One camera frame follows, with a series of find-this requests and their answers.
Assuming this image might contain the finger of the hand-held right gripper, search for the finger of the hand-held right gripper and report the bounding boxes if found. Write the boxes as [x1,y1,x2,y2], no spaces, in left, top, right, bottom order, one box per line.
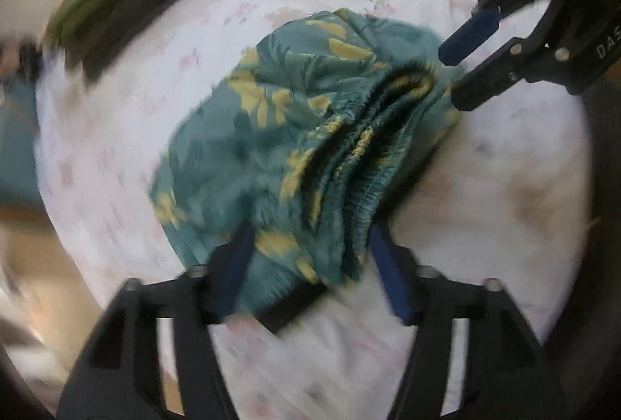
[437,0,554,66]
[450,29,549,112]

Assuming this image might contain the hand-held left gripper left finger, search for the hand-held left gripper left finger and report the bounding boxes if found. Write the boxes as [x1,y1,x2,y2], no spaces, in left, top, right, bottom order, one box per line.
[57,220,258,420]

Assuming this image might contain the dark folded cloth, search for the dark folded cloth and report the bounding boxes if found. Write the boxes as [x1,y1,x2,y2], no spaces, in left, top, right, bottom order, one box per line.
[63,0,197,81]

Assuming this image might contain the teal floral pants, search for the teal floral pants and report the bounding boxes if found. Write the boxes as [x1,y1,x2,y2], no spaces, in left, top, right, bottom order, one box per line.
[148,7,467,316]

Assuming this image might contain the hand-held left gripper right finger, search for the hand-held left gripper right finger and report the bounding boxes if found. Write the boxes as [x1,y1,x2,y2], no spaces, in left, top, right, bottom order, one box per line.
[369,222,571,420]

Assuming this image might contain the teal cloth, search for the teal cloth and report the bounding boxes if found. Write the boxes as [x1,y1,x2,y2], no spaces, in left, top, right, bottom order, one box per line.
[0,73,47,212]

